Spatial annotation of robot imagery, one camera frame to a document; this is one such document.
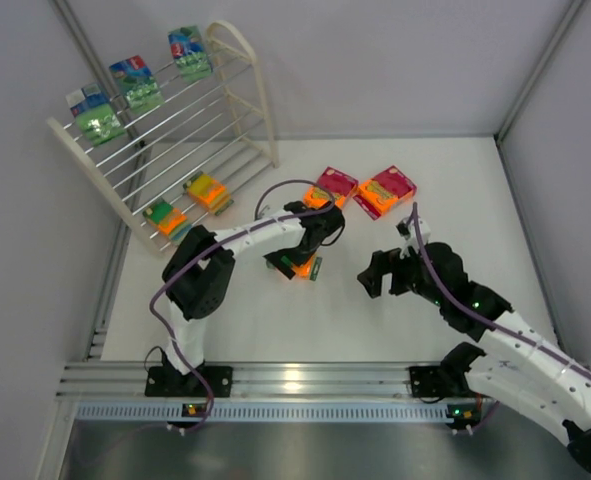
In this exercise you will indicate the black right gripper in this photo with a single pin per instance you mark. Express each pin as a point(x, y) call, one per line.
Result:
point(392, 270)

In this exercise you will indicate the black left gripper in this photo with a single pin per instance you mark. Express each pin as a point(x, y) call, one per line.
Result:
point(289, 257)

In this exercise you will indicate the orange pink Scrub Mommy box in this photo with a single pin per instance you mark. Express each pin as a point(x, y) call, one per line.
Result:
point(341, 185)

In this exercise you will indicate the orange box barcode side up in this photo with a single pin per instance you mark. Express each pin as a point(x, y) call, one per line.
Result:
point(208, 192)

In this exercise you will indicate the orange green Sponge Daddy box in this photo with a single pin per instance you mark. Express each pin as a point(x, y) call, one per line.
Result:
point(168, 220)

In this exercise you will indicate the blue green Vileda sponge pack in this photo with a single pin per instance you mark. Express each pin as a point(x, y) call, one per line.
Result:
point(93, 114)

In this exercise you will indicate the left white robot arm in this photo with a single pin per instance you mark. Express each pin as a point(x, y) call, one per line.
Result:
point(197, 277)

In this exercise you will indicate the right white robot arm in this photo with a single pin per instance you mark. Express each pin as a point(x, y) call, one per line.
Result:
point(502, 357)

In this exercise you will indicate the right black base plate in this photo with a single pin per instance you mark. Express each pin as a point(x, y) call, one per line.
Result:
point(431, 382)

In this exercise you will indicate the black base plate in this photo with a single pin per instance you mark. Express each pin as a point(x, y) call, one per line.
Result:
point(215, 382)
point(431, 382)

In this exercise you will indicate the cream chrome wire shelf rack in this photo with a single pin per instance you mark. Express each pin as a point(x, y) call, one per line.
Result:
point(220, 125)

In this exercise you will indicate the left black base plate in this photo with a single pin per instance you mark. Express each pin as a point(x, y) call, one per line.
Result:
point(215, 382)

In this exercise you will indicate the aluminium mounting rail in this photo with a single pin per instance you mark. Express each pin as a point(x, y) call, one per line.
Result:
point(324, 393)

